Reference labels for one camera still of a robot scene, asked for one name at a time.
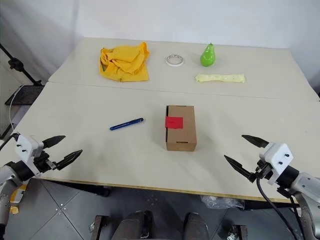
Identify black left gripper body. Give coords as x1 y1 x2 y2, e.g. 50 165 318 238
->
33 149 58 174

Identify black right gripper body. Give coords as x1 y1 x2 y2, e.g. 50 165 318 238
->
254 159 273 180

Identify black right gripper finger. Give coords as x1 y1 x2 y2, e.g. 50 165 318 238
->
223 154 257 184
241 134 270 149

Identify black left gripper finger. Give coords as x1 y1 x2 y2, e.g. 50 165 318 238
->
41 135 67 148
55 149 83 172

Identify brown cardboard box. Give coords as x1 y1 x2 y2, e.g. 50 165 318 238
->
165 104 198 152

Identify blue pen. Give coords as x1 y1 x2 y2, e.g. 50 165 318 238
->
109 117 145 132

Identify red block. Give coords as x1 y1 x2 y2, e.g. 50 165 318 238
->
164 116 184 130

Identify clear plastic bag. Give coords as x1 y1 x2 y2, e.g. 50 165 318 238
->
199 194 245 210

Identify black floor mat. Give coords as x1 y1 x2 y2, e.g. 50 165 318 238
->
4 84 46 106

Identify dark rounded shape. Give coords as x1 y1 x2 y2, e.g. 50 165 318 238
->
183 211 210 240
117 210 153 240

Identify pale yellow plastic strip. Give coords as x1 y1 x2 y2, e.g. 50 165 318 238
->
194 73 246 84

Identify black tripod stand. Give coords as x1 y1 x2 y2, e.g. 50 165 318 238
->
0 43 43 87

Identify green pear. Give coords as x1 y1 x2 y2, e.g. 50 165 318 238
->
199 42 217 68

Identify crumpled yellow cloth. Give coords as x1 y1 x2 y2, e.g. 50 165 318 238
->
99 41 151 83

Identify white tape roll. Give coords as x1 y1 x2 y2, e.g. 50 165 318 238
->
164 53 185 68

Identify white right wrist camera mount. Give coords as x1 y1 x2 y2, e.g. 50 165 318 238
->
259 142 294 186

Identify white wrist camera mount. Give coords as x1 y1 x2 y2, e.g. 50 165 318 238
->
14 134 45 176
259 142 294 186

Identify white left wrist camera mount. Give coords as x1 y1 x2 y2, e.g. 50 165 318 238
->
14 134 45 176

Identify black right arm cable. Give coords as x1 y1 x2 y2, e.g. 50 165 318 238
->
255 174 293 240

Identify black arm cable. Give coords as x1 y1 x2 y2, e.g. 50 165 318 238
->
0 133 21 151
255 174 293 240

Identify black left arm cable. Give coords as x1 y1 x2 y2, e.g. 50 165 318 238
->
0 133 21 151

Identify white cable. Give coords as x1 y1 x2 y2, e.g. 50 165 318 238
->
8 84 26 132

